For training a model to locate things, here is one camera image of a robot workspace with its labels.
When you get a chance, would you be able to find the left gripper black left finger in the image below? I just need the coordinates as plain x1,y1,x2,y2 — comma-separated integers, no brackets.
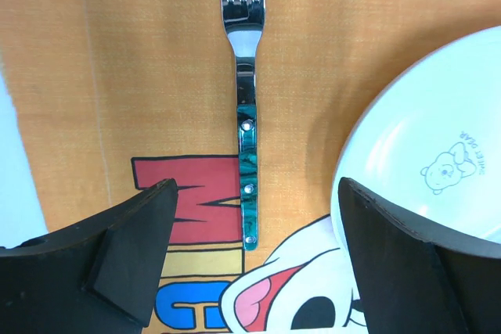
1,179,178,333

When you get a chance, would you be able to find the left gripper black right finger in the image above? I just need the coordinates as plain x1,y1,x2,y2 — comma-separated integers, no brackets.
338,178,500,333

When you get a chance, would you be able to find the cream round plate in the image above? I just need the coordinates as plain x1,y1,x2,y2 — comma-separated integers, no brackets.
333,27,500,242

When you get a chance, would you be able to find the orange Mickey Mouse placemat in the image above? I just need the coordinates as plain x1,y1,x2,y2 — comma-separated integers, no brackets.
1,0,500,333

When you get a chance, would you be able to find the silver fork teal handle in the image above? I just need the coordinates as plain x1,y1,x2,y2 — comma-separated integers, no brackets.
221,0,265,251

